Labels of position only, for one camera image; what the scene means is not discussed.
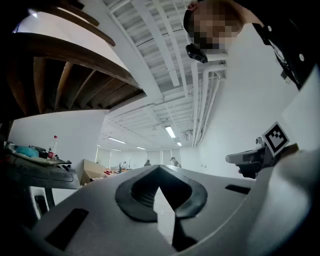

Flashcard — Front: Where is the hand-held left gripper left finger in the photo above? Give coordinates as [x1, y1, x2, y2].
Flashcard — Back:
[24, 164, 177, 256]

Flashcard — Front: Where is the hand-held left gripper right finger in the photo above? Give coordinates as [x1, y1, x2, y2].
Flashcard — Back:
[159, 164, 256, 254]

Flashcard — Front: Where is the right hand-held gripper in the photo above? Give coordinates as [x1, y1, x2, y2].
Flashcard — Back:
[225, 121, 291, 180]

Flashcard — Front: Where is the person's right forearm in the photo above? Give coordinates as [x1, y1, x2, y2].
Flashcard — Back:
[279, 142, 300, 157]

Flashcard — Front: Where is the large open cardboard box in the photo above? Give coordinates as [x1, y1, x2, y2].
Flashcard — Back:
[79, 159, 111, 186]

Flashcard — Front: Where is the black side table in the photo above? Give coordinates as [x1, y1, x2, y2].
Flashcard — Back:
[0, 156, 81, 210]

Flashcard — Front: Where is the bundle of white ceiling pipes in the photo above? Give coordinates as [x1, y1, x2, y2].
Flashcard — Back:
[191, 58, 228, 148]

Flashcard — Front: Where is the clear bottle red label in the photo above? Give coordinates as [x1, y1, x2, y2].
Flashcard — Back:
[47, 135, 59, 161]

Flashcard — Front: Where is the blue fluffy duster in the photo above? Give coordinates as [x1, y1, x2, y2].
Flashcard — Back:
[14, 145, 40, 158]

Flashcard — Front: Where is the person's black shirt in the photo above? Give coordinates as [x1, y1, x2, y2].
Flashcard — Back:
[252, 14, 318, 91]

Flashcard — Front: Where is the person's head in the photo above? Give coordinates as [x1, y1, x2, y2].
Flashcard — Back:
[183, 0, 245, 51]

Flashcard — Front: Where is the dark wooden slatted overhang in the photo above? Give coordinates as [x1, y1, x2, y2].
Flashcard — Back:
[0, 0, 147, 118]

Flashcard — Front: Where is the black head-mounted camera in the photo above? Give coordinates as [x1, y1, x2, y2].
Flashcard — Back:
[185, 43, 209, 64]

